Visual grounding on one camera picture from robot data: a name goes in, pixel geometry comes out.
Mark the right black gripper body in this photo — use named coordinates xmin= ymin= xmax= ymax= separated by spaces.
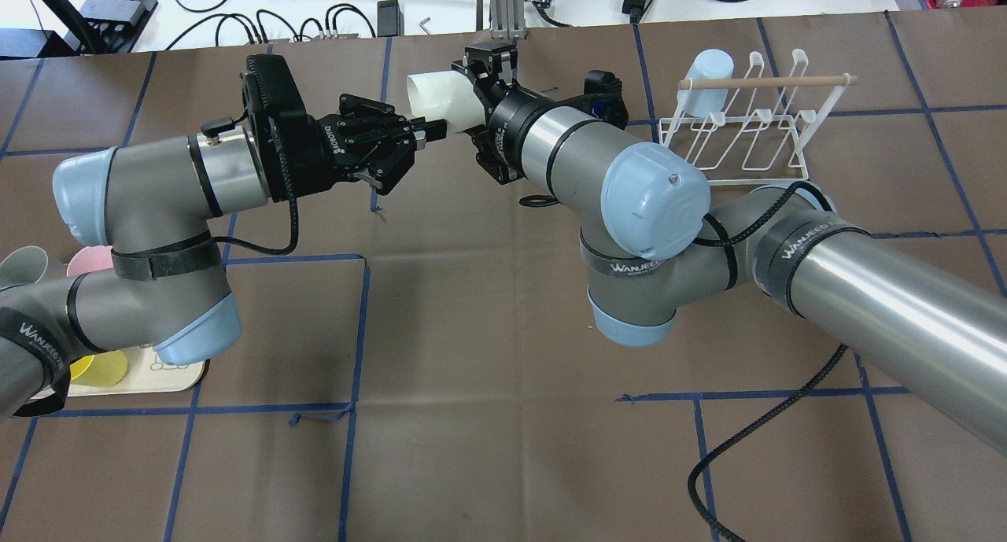
xmin=468 ymin=86 xmax=551 ymax=185

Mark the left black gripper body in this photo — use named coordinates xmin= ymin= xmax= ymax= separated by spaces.
xmin=260 ymin=114 xmax=341 ymax=204

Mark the cream white cup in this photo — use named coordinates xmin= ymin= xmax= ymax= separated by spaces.
xmin=405 ymin=70 xmax=486 ymax=134

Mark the light blue cup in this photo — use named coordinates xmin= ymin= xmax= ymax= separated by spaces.
xmin=681 ymin=49 xmax=736 ymax=120

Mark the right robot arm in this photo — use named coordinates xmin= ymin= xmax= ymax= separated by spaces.
xmin=451 ymin=42 xmax=1006 ymax=452

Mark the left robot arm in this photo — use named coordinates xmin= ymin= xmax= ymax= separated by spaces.
xmin=2 ymin=93 xmax=447 ymax=418

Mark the pink cup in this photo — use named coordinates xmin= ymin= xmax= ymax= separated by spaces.
xmin=66 ymin=245 xmax=114 ymax=277

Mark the yellow cup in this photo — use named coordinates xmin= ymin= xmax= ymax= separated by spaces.
xmin=71 ymin=351 xmax=129 ymax=388

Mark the grey cup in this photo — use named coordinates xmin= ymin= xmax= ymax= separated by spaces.
xmin=1 ymin=245 xmax=66 ymax=290

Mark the cream serving tray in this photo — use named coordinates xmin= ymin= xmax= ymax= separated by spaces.
xmin=69 ymin=348 xmax=208 ymax=397

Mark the aluminium frame post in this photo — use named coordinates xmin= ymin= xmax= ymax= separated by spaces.
xmin=489 ymin=0 xmax=526 ymax=40

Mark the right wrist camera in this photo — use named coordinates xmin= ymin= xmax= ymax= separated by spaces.
xmin=553 ymin=70 xmax=629 ymax=131

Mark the white wire cup rack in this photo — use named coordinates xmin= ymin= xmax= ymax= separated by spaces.
xmin=658 ymin=50 xmax=859 ymax=185

